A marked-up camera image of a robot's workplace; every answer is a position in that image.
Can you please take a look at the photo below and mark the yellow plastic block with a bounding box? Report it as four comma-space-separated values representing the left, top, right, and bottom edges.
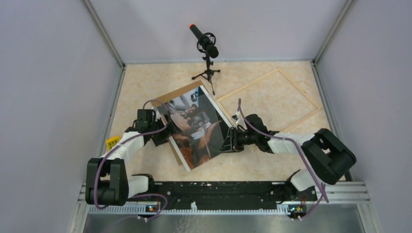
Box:
105, 135, 120, 151

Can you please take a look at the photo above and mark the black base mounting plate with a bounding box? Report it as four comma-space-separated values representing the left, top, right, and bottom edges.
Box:
125, 181, 318, 212

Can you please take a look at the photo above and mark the glossy printed photo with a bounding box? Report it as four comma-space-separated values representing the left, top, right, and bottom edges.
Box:
153, 84, 232, 172

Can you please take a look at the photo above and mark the brown cardboard backing board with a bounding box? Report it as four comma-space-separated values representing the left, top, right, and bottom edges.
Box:
155, 80, 203, 166

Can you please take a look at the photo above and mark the white cable duct rail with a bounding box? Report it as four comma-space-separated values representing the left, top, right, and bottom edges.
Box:
88, 202, 290, 216

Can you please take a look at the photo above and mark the light wooden picture frame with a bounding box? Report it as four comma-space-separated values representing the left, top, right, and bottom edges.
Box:
217, 69, 323, 132

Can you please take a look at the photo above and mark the black microphone orange tip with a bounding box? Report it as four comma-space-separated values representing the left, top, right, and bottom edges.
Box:
189, 24, 219, 58

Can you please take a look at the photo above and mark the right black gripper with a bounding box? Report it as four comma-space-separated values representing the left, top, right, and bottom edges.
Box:
218, 126, 258, 153

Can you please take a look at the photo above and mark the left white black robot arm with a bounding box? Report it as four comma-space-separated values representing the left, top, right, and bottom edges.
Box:
85, 109, 172, 209

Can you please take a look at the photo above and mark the clear acrylic sheet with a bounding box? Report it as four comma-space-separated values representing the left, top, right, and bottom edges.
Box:
187, 89, 230, 154

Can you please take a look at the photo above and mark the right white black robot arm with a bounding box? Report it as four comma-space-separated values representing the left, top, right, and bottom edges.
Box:
219, 114, 357, 200

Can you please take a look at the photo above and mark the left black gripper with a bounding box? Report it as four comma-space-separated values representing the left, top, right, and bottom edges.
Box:
148, 112, 182, 146

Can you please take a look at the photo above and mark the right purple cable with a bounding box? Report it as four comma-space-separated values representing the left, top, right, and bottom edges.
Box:
237, 98, 330, 221

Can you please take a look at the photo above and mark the black mini tripod stand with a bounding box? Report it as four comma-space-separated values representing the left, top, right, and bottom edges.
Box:
191, 53, 221, 96

